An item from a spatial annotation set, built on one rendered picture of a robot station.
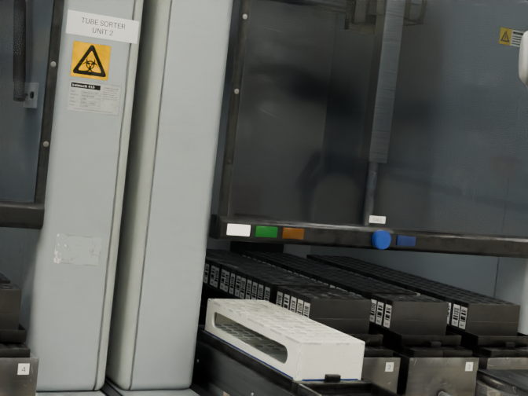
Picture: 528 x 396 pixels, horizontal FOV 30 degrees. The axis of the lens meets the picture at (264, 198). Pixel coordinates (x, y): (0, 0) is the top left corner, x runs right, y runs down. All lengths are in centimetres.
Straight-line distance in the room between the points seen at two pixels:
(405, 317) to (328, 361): 37
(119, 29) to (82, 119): 13
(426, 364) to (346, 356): 30
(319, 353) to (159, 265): 29
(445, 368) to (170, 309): 45
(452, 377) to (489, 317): 17
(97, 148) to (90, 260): 15
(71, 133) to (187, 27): 22
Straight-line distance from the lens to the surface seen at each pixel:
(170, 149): 140
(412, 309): 162
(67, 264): 137
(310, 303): 152
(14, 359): 129
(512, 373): 147
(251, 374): 133
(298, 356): 126
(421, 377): 157
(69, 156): 136
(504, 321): 175
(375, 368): 151
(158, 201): 140
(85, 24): 136
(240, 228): 143
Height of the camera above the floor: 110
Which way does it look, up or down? 3 degrees down
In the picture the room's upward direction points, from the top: 6 degrees clockwise
